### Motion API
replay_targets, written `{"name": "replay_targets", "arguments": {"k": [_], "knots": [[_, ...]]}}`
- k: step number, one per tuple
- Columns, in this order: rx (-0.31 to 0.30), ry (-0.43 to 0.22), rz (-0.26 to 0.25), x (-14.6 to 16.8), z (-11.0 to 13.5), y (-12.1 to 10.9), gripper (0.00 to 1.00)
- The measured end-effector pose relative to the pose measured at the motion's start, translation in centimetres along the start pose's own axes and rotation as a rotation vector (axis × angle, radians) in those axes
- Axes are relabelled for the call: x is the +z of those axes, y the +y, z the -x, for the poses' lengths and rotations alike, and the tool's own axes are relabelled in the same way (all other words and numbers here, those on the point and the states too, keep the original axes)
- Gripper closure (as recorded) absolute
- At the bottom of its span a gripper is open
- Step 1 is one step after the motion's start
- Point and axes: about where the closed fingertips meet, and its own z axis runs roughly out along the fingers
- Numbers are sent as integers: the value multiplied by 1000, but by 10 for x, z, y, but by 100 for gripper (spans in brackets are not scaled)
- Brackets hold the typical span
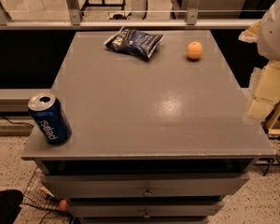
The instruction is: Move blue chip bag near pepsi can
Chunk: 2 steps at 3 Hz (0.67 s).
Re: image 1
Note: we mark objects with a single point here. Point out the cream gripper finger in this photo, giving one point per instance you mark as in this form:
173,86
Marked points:
250,35
264,90

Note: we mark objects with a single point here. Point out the blue pepsi can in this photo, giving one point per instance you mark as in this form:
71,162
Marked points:
47,112

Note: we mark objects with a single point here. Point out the yellow wooden stand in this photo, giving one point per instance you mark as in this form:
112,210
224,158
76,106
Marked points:
271,123

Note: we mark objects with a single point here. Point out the upper grey drawer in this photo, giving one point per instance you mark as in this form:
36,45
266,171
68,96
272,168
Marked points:
133,186

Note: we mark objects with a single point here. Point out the lower grey drawer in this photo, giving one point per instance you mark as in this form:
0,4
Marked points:
145,208

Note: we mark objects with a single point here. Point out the black object on floor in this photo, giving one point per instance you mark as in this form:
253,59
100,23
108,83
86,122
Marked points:
10,205

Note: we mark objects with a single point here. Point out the blue potato chip bag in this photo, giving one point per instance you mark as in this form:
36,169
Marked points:
134,42

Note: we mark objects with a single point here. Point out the orange fruit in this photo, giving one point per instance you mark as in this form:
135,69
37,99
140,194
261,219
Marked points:
194,50

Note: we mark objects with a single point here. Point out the metal window railing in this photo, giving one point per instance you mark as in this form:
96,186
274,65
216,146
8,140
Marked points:
113,14

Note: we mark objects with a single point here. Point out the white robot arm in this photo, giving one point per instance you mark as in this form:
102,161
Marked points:
269,34

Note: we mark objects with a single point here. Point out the wire mesh basket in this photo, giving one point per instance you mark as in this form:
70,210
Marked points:
38,196

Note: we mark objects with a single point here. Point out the small orange ball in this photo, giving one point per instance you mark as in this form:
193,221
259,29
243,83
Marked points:
62,205

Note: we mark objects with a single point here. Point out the grey drawer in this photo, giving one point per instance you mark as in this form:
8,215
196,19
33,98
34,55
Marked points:
133,186
145,208

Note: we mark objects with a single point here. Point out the grey drawer cabinet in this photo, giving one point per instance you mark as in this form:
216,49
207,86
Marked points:
167,115

